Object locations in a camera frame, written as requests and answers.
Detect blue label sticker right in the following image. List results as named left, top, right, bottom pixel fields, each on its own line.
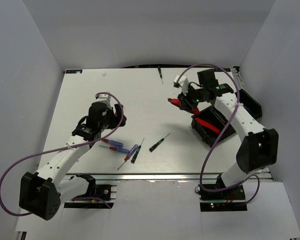
left=214, top=67, right=231, bottom=73

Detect blue handle screwdriver tilted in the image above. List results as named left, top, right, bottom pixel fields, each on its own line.
left=117, top=144, right=139, bottom=171

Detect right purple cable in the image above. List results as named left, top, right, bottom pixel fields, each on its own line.
left=177, top=63, right=261, bottom=208

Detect blue label sticker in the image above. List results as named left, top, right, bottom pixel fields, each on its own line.
left=214, top=67, right=231, bottom=73
left=65, top=69, right=83, bottom=74

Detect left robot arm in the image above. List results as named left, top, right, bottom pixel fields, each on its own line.
left=19, top=100, right=127, bottom=221

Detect green black screwdriver right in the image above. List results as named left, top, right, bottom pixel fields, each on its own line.
left=149, top=133, right=170, bottom=153

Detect blue handle screwdriver lower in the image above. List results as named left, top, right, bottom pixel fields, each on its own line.
left=99, top=145, right=130, bottom=155

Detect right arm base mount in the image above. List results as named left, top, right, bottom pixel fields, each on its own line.
left=194, top=185, right=248, bottom=213

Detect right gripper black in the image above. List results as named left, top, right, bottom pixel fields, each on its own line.
left=177, top=84, right=206, bottom=113

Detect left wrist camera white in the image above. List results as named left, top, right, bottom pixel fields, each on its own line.
left=95, top=92, right=112, bottom=109

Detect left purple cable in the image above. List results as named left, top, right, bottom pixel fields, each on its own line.
left=0, top=91, right=125, bottom=216

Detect red black utility knife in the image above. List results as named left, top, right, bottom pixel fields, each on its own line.
left=167, top=98, right=200, bottom=115

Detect blue handle screwdriver upper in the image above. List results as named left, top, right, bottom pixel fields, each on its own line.
left=101, top=138, right=124, bottom=148

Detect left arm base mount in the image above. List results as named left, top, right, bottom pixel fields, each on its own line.
left=64, top=173, right=117, bottom=209

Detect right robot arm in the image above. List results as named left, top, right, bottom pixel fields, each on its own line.
left=112, top=67, right=279, bottom=200

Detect purple cable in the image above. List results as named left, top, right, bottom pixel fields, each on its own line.
left=0, top=91, right=125, bottom=216
left=177, top=63, right=261, bottom=208

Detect green black precision screwdriver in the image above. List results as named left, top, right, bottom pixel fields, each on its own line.
left=130, top=138, right=145, bottom=164
left=157, top=66, right=164, bottom=85

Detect blue label sticker left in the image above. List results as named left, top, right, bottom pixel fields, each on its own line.
left=65, top=69, right=83, bottom=74

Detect black divided container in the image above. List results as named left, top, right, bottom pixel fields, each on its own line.
left=191, top=89, right=263, bottom=148

